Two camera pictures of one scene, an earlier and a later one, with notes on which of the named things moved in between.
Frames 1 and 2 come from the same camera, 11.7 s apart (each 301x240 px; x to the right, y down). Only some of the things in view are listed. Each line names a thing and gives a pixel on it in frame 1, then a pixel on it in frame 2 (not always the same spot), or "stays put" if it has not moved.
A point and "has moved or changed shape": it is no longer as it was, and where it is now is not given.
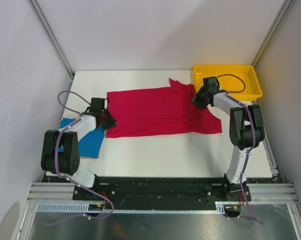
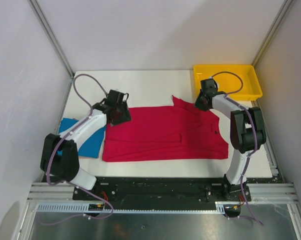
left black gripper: x=112 y=122 -> x=126 y=117
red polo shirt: x=163 y=111 has moved or changed shape
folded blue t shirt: x=90 y=137 stays put
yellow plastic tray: x=240 y=81 stays put
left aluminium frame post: x=53 y=40 stays put
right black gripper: x=196 y=99 stays put
